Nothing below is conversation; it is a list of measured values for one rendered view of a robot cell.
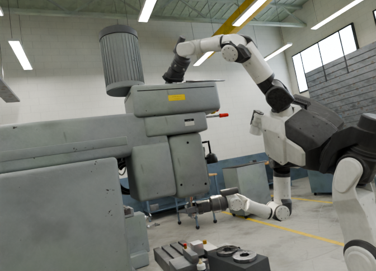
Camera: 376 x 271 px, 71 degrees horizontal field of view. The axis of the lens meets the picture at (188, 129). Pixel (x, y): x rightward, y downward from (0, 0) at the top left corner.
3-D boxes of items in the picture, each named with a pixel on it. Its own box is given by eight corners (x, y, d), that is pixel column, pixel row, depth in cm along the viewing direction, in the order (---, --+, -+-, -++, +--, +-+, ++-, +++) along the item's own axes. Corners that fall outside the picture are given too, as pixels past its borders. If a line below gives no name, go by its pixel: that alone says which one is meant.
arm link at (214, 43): (196, 43, 120) (234, 36, 109) (207, 34, 127) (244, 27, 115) (203, 64, 126) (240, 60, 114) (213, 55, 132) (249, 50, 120)
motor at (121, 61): (141, 96, 150) (133, 42, 153) (149, 85, 132) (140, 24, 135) (104, 98, 142) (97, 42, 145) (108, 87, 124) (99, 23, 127)
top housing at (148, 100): (202, 118, 165) (198, 93, 167) (222, 108, 141) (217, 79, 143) (126, 126, 147) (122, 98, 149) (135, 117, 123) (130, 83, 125)
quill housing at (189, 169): (196, 190, 154) (187, 135, 157) (212, 192, 135) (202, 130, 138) (165, 197, 147) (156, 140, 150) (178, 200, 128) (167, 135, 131)
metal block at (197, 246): (200, 251, 142) (198, 239, 143) (205, 254, 137) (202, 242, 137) (191, 253, 141) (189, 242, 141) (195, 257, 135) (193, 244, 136)
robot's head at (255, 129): (267, 136, 142) (254, 130, 149) (272, 118, 139) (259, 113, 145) (258, 138, 139) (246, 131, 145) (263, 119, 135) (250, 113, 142)
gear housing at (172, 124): (191, 135, 160) (188, 119, 161) (209, 129, 138) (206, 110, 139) (136, 143, 147) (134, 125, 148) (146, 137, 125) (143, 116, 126)
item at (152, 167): (163, 191, 149) (156, 145, 151) (178, 194, 126) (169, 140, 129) (130, 198, 141) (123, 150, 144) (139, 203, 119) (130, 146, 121)
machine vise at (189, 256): (228, 254, 152) (225, 235, 153) (241, 262, 138) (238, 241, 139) (170, 273, 140) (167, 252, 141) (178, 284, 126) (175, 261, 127)
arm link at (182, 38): (194, 64, 141) (203, 46, 133) (182, 68, 133) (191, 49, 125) (179, 51, 143) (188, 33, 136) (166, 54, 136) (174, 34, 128)
